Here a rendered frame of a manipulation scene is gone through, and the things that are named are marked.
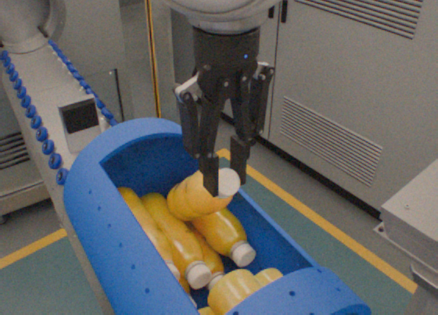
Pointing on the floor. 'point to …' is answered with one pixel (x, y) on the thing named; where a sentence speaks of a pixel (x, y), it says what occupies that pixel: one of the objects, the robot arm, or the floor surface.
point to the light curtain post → (160, 55)
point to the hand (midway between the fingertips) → (224, 166)
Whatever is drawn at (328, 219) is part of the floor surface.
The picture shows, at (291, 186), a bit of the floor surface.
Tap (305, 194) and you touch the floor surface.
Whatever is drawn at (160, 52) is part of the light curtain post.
